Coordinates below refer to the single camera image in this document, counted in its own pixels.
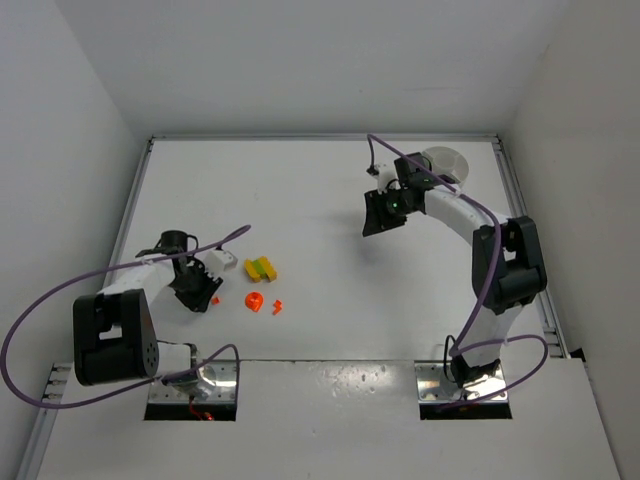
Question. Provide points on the white round divided container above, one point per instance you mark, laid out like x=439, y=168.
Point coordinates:
x=448, y=164

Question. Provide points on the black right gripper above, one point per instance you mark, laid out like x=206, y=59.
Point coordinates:
x=376, y=213

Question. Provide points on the orange zigzag lego piece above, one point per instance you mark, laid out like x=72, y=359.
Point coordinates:
x=277, y=307

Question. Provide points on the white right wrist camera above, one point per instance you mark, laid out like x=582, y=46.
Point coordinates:
x=385, y=176

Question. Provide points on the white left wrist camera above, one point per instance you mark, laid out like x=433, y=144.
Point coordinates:
x=218, y=261

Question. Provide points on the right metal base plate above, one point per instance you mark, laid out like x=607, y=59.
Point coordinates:
x=434, y=388

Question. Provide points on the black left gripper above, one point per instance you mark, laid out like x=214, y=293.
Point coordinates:
x=198, y=288

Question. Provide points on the yellow green lego stack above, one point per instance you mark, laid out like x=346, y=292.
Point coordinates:
x=260, y=269

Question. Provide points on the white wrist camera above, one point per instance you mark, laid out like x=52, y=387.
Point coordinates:
x=218, y=261
x=385, y=176

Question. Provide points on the orange round lego piece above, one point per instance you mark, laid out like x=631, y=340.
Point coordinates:
x=254, y=301

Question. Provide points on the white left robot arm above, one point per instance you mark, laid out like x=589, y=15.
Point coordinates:
x=113, y=332

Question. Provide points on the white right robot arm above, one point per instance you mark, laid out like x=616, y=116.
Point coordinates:
x=507, y=266

